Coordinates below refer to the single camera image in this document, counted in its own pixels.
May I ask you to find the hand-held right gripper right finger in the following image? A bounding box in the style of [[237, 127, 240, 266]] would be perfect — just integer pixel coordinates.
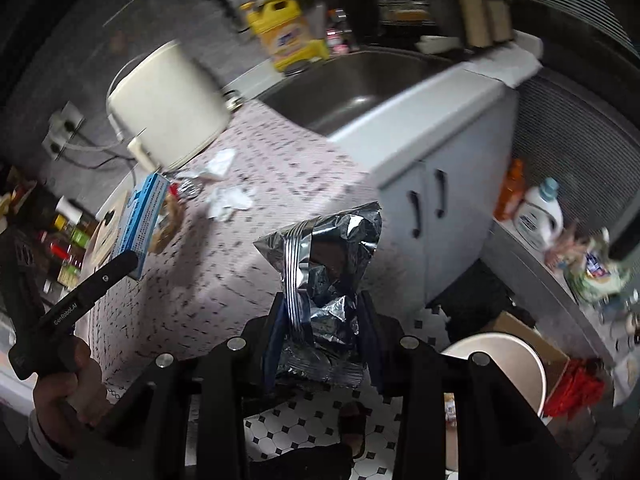
[[355, 290, 576, 480]]

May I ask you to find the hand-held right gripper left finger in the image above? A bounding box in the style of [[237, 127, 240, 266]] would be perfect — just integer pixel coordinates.
[[70, 290, 301, 480]]

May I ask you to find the silver foil snack bag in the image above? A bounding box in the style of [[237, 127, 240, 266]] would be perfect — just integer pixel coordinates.
[[253, 202, 383, 387]]

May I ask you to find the brown snack wrapper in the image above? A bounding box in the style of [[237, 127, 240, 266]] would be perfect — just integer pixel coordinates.
[[150, 194, 185, 257]]

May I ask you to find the white round trash bin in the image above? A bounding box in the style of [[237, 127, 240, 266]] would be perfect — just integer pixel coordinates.
[[439, 332, 547, 473]]

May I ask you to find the person's left forearm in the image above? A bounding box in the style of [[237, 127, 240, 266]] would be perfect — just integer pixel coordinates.
[[26, 407, 101, 467]]

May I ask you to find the person's left hand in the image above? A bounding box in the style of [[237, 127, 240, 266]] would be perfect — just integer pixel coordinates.
[[34, 341, 114, 429]]

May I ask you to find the rack of spice jars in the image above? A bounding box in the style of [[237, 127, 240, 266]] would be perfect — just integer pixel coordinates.
[[37, 197, 101, 288]]

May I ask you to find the person's foot in black sandal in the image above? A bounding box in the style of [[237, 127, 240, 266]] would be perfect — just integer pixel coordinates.
[[336, 402, 372, 462]]

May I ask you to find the patterned white tablecloth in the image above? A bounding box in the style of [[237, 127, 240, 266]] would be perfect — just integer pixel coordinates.
[[75, 97, 431, 401]]

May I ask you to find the blue and white box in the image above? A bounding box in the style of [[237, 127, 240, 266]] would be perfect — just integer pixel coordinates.
[[111, 172, 172, 282]]

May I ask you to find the person's leg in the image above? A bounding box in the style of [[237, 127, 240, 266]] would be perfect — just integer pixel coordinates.
[[244, 440, 357, 480]]

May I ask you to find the crumpled white tissue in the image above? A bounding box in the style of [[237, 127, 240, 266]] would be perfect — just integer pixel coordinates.
[[206, 185, 257, 223], [200, 149, 237, 182]]

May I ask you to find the small crumpled foil wrapper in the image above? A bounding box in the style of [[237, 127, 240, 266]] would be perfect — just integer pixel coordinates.
[[175, 178, 203, 203]]

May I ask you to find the cardboard box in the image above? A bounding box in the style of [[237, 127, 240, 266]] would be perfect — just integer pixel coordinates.
[[477, 310, 572, 401]]

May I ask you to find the white sink cabinet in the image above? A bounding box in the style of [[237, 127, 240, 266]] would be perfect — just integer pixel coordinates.
[[327, 62, 521, 306]]

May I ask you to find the orange bottle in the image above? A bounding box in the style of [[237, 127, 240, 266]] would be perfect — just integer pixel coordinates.
[[494, 159, 527, 222]]

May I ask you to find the red plastic bag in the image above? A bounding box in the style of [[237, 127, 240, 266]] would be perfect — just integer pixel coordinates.
[[542, 358, 607, 420]]

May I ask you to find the white detergent bottle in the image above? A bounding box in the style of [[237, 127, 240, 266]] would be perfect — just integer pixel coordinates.
[[514, 177, 565, 254]]

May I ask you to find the white rice cooker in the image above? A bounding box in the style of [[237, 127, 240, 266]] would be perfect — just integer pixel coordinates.
[[106, 39, 237, 172]]

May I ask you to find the colourful printed bag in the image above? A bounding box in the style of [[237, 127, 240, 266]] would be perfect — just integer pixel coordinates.
[[562, 232, 632, 307]]

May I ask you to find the steel kitchen sink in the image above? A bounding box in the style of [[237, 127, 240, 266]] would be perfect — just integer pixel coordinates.
[[257, 49, 453, 137]]

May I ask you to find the yellow sponge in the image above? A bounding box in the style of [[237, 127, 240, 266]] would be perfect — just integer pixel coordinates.
[[242, 0, 332, 75]]

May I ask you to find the white cloth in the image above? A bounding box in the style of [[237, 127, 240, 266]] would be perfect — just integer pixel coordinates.
[[419, 29, 545, 87]]

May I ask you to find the wooden cutting board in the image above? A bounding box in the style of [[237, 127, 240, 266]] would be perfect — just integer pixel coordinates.
[[449, 0, 517, 50]]

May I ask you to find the black cabinet handle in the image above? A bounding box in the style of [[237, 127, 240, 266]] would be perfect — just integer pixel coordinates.
[[407, 191, 422, 239], [434, 169, 447, 219]]

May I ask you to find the white power cord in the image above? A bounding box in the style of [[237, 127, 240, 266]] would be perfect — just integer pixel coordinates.
[[52, 137, 138, 171]]

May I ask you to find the white wall outlet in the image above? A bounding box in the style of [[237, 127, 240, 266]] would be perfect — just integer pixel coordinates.
[[41, 101, 87, 162]]

